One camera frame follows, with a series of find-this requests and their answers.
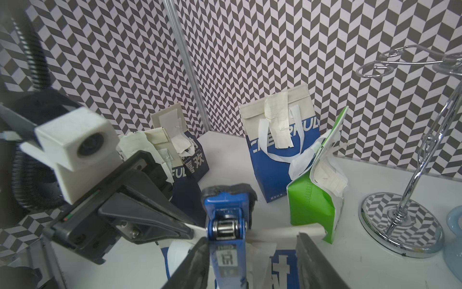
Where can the navy bag with white handles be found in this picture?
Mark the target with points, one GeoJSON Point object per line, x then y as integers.
{"type": "Point", "coordinates": [197, 165]}

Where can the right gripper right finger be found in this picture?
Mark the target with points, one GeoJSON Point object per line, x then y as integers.
{"type": "Point", "coordinates": [314, 270]}

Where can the blue black stapler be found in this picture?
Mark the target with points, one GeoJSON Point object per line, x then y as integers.
{"type": "Point", "coordinates": [229, 209]}

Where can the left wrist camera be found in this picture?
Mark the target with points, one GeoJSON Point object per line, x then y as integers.
{"type": "Point", "coordinates": [80, 147]}

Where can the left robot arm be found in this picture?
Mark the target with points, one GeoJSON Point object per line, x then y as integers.
{"type": "Point", "coordinates": [25, 111]}

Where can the chrome mug tree stand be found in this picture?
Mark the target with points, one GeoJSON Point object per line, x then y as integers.
{"type": "Point", "coordinates": [397, 222]}

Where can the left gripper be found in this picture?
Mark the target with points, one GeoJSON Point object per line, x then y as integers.
{"type": "Point", "coordinates": [129, 203]}

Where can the navy tote bag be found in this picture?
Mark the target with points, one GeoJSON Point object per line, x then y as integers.
{"type": "Point", "coordinates": [186, 192]}

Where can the blue cream tote bag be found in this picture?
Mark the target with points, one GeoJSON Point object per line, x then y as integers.
{"type": "Point", "coordinates": [284, 273]}

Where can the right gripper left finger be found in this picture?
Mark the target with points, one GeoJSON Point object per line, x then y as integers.
{"type": "Point", "coordinates": [188, 264]}

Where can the royal blue tote bag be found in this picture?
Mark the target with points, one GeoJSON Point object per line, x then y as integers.
{"type": "Point", "coordinates": [271, 165]}

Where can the light blue ceramic mug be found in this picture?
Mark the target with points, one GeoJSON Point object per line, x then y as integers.
{"type": "Point", "coordinates": [452, 252]}

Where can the aluminium corner post left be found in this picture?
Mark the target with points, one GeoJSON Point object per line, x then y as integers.
{"type": "Point", "coordinates": [178, 32]}

